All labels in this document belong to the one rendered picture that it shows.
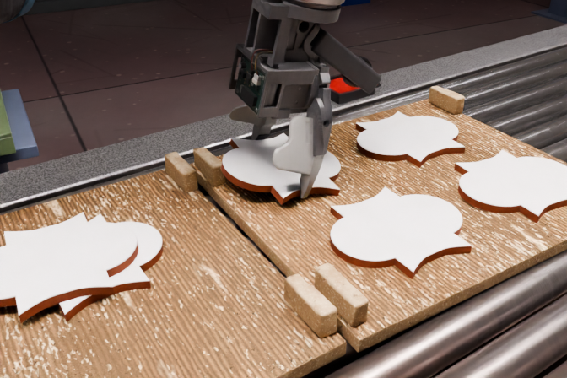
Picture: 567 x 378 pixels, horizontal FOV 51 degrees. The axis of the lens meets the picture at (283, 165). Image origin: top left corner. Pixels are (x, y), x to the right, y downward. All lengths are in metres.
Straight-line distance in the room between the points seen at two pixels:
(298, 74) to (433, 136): 0.27
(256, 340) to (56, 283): 0.18
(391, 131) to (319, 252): 0.28
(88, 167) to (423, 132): 0.45
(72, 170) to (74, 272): 0.27
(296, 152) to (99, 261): 0.23
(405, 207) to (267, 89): 0.20
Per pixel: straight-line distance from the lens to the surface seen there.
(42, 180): 0.81
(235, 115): 0.70
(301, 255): 0.59
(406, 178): 0.73
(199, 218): 0.65
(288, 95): 0.62
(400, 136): 0.81
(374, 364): 0.52
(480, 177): 0.74
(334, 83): 1.02
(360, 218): 0.63
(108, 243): 0.60
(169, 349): 0.51
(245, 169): 0.67
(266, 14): 0.59
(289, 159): 0.63
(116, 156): 0.84
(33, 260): 0.60
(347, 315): 0.52
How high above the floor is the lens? 1.30
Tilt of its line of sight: 29 degrees down
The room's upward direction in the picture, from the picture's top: straight up
